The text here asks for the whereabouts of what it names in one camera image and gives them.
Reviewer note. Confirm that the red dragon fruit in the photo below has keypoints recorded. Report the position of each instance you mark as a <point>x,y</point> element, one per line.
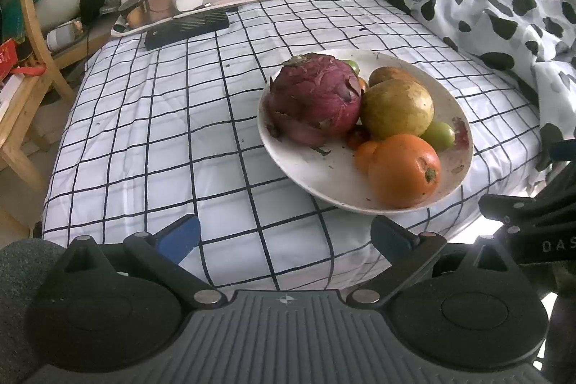
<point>315,100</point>

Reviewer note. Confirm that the black round object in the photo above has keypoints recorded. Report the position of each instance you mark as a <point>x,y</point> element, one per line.
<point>92,4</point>

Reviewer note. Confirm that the dark brown round fruit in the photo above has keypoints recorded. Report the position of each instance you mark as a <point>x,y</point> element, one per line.
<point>357,137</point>

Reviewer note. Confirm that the grey cloth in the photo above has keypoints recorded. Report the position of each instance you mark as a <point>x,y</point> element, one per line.
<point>22,276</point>

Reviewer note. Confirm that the small green fruit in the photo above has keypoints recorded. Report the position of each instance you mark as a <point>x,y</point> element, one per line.
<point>438,135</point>

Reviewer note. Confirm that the large yellow fruit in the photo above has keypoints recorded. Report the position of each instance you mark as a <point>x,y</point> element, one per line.
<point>398,109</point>

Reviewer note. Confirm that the brown fruit behind mango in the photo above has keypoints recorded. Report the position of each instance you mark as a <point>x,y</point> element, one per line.
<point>389,74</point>

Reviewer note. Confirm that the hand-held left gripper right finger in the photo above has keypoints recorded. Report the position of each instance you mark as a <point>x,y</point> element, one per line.
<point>391,238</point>

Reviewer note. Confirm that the white bottle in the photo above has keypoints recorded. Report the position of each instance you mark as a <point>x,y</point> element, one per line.
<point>63,37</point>

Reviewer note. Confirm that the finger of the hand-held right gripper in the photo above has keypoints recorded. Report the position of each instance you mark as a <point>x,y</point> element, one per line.
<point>564,151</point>
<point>504,208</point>

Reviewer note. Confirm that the large orange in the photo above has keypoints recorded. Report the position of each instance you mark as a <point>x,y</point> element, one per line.
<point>405,170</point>

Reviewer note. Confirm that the red packet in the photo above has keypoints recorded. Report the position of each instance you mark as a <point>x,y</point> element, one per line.
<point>6,60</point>

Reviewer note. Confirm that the small brown box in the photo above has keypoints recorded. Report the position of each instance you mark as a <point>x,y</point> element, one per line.
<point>157,2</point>

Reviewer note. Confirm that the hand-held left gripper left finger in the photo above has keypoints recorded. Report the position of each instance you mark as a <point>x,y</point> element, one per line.
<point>180,235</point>

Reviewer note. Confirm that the small orange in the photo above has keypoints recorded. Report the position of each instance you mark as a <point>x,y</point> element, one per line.
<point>363,157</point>
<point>363,85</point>

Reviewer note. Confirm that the black ribbed case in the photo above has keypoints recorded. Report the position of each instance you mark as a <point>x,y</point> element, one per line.
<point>186,28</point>

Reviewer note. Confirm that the wooden chair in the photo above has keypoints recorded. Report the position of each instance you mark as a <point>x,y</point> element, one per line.
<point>27,6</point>

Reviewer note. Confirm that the green mango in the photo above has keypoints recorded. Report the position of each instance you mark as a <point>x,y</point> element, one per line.
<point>353,67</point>

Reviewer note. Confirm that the white plate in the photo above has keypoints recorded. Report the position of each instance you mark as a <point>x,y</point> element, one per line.
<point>324,172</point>

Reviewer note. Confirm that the checked bed sheet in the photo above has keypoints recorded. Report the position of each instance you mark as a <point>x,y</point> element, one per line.
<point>157,141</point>

